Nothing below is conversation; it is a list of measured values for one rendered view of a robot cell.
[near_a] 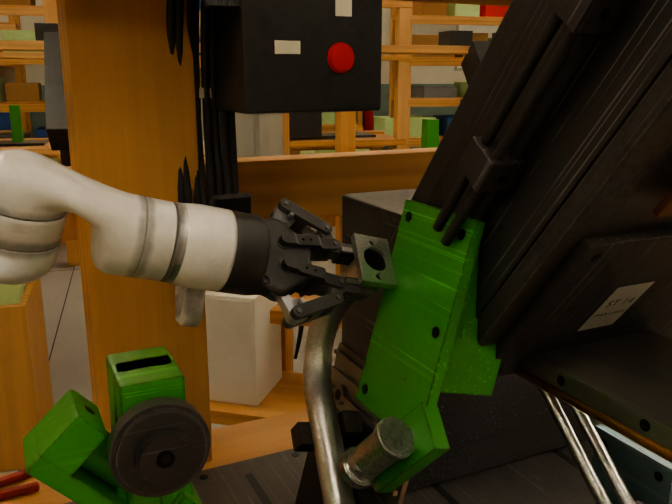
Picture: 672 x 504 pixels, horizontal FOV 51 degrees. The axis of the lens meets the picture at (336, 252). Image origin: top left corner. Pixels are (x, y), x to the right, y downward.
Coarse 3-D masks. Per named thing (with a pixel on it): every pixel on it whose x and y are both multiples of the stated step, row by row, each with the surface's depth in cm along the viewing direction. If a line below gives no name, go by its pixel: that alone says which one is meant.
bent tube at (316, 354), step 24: (360, 240) 69; (384, 240) 71; (360, 264) 67; (384, 264) 70; (336, 312) 74; (312, 336) 75; (312, 360) 75; (312, 384) 74; (312, 408) 73; (312, 432) 72; (336, 432) 71; (336, 456) 69; (336, 480) 68
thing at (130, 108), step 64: (64, 0) 76; (128, 0) 79; (64, 64) 82; (128, 64) 80; (192, 64) 83; (128, 128) 82; (192, 128) 85; (128, 192) 83; (192, 192) 87; (128, 320) 87; (192, 384) 92
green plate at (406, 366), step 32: (416, 224) 67; (448, 224) 63; (480, 224) 60; (416, 256) 66; (448, 256) 62; (384, 288) 70; (416, 288) 66; (448, 288) 61; (384, 320) 70; (416, 320) 65; (448, 320) 61; (384, 352) 69; (416, 352) 64; (448, 352) 61; (480, 352) 65; (384, 384) 68; (416, 384) 63; (448, 384) 64; (480, 384) 66; (384, 416) 67
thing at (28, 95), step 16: (0, 0) 656; (16, 0) 659; (32, 0) 677; (16, 32) 662; (32, 32) 667; (0, 64) 660; (16, 64) 661; (32, 64) 665; (0, 80) 682; (0, 96) 676; (16, 96) 678; (32, 96) 682
